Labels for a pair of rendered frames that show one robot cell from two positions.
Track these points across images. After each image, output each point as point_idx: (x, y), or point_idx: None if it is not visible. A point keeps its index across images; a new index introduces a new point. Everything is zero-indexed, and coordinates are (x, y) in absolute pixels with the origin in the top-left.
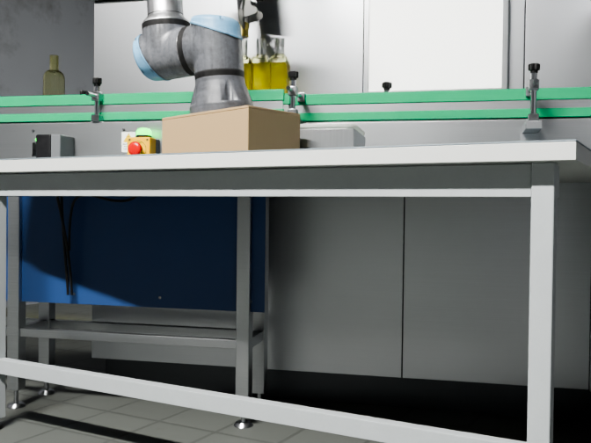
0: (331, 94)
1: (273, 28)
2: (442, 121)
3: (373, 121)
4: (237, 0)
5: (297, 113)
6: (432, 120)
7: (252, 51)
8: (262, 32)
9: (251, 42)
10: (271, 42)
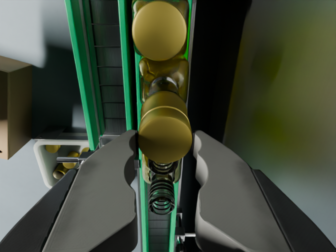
0: (140, 194)
1: (323, 227)
2: (140, 243)
3: (139, 203)
4: (28, 219)
5: (3, 158)
6: (141, 239)
7: (297, 103)
8: (334, 179)
9: (323, 110)
10: (292, 177)
